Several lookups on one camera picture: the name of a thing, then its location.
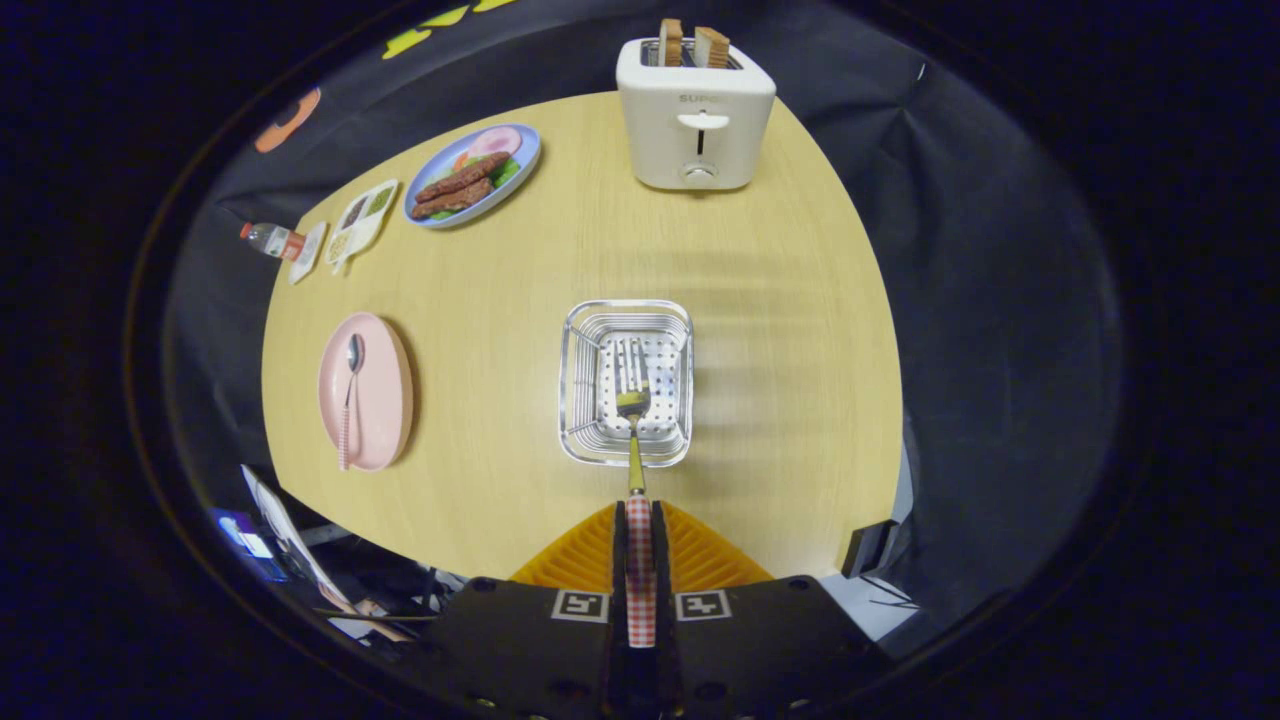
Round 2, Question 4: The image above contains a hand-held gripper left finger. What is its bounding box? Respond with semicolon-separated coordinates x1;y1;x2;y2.
420;502;629;720

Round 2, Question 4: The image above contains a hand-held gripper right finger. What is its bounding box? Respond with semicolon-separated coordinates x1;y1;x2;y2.
652;500;891;720

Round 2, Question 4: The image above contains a fork with checkered handle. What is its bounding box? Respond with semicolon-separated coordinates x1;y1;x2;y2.
614;338;659;649

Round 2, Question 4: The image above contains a spoon with checkered handle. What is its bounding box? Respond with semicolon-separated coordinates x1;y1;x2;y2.
337;333;367;472

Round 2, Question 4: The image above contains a black box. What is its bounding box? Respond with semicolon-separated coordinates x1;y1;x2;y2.
840;520;901;579

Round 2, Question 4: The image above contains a pink plate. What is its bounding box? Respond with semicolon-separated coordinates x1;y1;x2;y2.
317;312;415;472

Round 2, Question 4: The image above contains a blue lit screen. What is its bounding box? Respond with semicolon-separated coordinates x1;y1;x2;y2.
215;508;276;561

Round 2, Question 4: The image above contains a black backdrop cloth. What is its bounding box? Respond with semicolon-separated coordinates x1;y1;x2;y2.
165;0;1126;661

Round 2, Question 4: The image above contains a white divided snack tray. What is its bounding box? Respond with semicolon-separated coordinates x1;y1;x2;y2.
326;179;400;276

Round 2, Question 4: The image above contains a white square coaster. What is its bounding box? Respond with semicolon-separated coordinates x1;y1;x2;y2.
288;221;328;286

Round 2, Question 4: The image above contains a brown meat strip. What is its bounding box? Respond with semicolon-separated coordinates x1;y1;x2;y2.
415;151;512;204
410;177;495;221

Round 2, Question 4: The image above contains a clear water bottle red cap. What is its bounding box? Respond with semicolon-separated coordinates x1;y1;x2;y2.
239;221;307;262

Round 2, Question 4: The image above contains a blue plate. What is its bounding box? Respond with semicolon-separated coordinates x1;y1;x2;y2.
403;123;542;230

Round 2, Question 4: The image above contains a pink ham slice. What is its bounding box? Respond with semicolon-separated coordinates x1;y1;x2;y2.
467;126;523;161

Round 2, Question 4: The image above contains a white toaster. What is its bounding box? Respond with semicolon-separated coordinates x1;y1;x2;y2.
615;37;777;192

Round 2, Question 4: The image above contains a black cable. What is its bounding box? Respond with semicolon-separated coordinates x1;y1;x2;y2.
860;575;916;611

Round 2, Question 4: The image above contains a metal wire basket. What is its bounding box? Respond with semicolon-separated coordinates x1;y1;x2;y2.
558;299;695;469

